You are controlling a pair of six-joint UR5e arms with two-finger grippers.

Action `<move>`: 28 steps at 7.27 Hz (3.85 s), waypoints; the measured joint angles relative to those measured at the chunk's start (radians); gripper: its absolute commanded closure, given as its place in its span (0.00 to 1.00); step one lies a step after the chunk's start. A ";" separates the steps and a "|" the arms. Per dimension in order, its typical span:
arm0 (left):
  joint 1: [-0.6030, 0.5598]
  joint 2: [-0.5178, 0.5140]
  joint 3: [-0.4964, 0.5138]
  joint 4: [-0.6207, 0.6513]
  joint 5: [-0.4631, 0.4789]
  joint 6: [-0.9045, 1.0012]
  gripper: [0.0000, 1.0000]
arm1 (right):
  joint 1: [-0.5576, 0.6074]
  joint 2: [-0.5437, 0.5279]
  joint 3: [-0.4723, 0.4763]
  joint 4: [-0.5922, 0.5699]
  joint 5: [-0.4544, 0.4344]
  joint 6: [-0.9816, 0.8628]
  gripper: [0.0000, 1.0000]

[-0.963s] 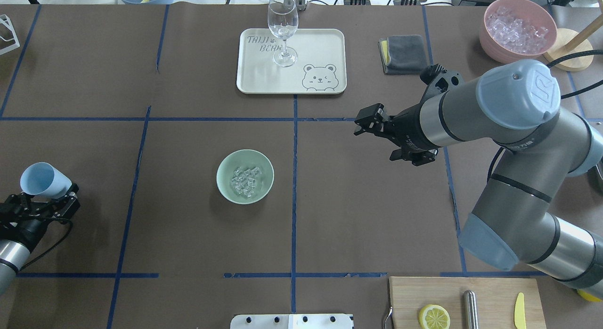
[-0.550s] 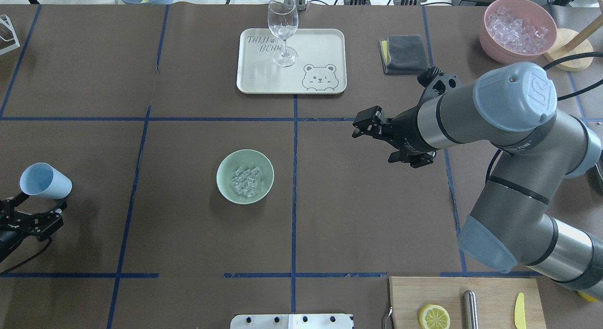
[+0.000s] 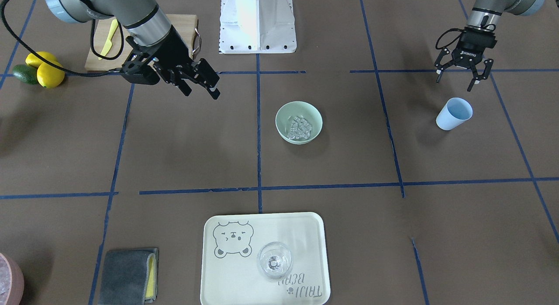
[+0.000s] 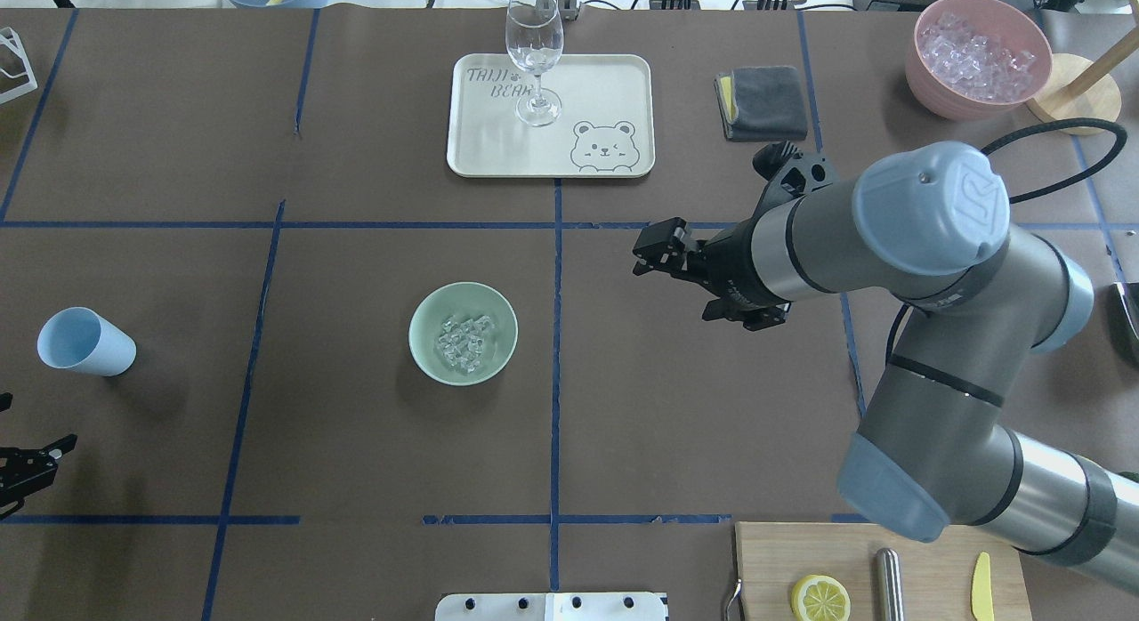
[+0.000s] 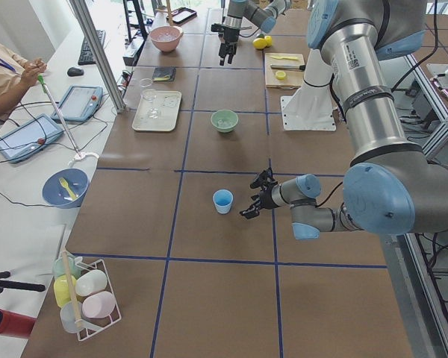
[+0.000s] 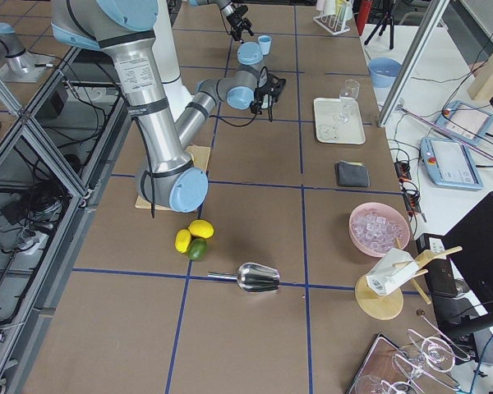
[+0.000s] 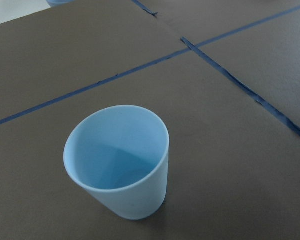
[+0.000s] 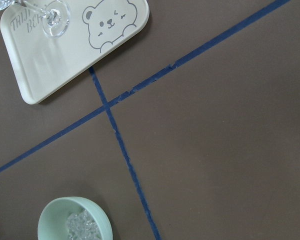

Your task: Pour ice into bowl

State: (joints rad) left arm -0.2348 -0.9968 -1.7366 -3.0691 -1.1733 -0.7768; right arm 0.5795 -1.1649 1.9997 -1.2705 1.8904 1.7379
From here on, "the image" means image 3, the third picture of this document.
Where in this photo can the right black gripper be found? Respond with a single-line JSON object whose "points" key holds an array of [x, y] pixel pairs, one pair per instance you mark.
{"points": [[177, 47]]}

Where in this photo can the ice cubes in green bowl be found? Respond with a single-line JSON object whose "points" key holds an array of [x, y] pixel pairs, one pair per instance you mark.
{"points": [[299, 128]]}

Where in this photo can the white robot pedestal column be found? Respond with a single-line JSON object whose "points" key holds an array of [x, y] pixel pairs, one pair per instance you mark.
{"points": [[257, 27]]}

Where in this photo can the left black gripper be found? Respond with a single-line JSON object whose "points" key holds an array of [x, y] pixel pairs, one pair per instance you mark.
{"points": [[470, 50]]}

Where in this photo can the yellow lemon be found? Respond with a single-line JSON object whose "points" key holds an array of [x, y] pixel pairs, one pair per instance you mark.
{"points": [[35, 61], [48, 76]]}

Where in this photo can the mint green bowl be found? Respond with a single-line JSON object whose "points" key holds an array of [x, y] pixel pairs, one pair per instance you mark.
{"points": [[301, 109]]}

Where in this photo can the yellow plastic knife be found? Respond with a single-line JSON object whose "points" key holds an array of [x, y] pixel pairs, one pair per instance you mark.
{"points": [[108, 42]]}

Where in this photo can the clear wine glass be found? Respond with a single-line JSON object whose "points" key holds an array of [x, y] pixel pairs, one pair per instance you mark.
{"points": [[275, 261]]}

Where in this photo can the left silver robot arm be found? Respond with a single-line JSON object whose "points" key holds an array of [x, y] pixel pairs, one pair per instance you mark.
{"points": [[485, 15]]}

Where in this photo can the light blue plastic cup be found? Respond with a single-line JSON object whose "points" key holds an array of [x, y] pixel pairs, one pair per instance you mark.
{"points": [[455, 112]]}

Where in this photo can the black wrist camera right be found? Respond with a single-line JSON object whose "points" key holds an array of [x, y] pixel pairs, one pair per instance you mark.
{"points": [[136, 69]]}

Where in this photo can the cream bear tray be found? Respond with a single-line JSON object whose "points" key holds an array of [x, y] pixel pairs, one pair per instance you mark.
{"points": [[229, 270]]}

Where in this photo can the dark grey folded cloth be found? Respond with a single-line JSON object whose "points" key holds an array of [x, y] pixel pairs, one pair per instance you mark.
{"points": [[130, 277]]}

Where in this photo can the green lime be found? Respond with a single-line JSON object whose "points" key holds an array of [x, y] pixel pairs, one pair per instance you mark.
{"points": [[26, 74]]}

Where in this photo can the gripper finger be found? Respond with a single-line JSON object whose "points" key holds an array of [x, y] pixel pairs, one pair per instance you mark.
{"points": [[442, 66], [176, 78]]}

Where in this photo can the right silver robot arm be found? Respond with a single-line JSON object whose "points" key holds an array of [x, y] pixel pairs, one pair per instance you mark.
{"points": [[144, 20]]}

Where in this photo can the pink bowl of ice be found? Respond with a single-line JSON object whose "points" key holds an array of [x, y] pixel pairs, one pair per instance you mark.
{"points": [[12, 281]]}

